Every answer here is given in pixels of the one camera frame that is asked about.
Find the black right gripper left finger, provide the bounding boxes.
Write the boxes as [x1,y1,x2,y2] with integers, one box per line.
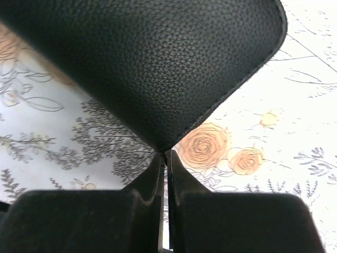
[1,154,165,252]

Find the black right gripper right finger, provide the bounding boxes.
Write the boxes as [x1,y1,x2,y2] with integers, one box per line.
[167,150,324,252]

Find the black zippered tool case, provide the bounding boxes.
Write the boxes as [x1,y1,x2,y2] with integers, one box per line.
[1,1,288,152]

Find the floral patterned table mat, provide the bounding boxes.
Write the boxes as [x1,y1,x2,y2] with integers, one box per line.
[1,1,336,252]

